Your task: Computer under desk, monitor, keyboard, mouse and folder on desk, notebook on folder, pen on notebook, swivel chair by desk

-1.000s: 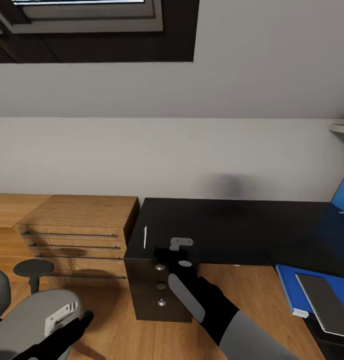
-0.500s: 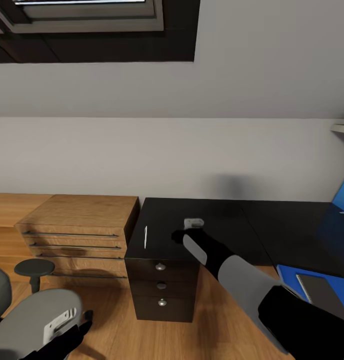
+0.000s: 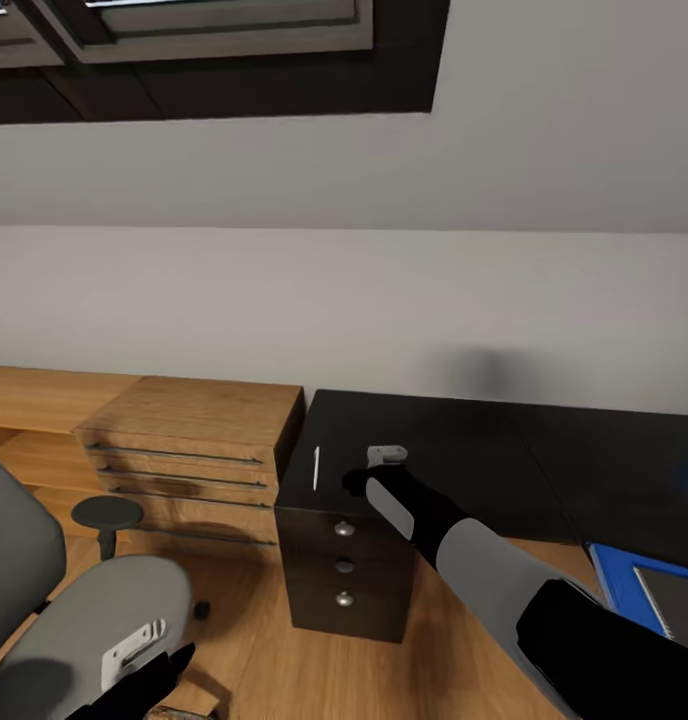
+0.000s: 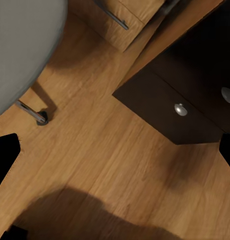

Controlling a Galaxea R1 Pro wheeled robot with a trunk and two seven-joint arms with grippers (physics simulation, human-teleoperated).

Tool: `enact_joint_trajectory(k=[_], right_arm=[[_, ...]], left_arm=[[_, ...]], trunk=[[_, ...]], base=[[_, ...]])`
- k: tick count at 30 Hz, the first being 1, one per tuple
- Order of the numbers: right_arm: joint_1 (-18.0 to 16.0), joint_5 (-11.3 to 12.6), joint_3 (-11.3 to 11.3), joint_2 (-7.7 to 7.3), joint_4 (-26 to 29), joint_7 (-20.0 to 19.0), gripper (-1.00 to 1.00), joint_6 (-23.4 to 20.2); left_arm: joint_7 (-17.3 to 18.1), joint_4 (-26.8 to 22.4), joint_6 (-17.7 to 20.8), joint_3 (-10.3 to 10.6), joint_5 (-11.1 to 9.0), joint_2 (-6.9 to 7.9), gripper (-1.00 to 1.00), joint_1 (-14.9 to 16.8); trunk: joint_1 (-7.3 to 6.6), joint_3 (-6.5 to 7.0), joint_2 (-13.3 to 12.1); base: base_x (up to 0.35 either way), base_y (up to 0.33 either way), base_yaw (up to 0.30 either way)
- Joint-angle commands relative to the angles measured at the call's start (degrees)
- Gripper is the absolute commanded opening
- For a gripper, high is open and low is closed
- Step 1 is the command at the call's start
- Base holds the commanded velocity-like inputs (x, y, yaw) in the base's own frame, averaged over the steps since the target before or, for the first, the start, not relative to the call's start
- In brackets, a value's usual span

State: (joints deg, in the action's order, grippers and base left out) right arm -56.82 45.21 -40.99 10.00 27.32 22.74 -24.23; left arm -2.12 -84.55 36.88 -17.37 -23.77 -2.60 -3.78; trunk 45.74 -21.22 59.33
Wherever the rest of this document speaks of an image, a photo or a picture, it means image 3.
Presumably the swivel chair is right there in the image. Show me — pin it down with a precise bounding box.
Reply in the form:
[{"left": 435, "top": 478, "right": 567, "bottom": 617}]
[{"left": 0, "top": 463, "right": 221, "bottom": 720}]

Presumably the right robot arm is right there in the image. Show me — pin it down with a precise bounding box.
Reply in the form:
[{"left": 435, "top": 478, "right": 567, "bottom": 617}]
[{"left": 342, "top": 445, "right": 688, "bottom": 720}]

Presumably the folder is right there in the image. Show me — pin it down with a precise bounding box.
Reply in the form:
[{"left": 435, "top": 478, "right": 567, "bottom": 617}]
[{"left": 588, "top": 542, "right": 688, "bottom": 637}]

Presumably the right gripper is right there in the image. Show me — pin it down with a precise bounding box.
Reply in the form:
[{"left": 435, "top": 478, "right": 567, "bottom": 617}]
[{"left": 342, "top": 467, "right": 376, "bottom": 496}]

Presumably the notebook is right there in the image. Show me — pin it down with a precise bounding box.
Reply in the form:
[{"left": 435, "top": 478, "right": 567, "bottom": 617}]
[{"left": 634, "top": 567, "right": 688, "bottom": 647}]

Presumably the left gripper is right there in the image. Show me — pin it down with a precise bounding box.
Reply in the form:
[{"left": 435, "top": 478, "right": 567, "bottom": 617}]
[{"left": 98, "top": 643, "right": 196, "bottom": 720}]

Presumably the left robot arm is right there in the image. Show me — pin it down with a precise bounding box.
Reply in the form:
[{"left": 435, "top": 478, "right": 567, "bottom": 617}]
[{"left": 65, "top": 619, "right": 196, "bottom": 720}]

